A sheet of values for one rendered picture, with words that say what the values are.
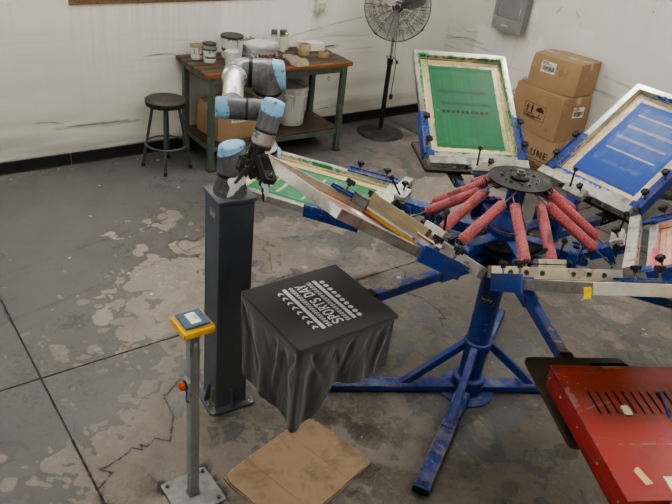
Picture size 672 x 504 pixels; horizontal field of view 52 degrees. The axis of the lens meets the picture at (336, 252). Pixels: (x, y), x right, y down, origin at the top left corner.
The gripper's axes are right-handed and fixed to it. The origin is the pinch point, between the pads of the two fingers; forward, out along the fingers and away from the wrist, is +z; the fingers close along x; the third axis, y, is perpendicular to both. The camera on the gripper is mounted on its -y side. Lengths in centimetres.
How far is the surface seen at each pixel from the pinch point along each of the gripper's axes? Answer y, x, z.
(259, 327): 6, -29, 55
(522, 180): -4, -144, -26
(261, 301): 12, -31, 47
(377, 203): 12, -74, 0
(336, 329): -18, -46, 42
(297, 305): 3, -42, 44
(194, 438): 10, -19, 112
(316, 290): 8, -54, 40
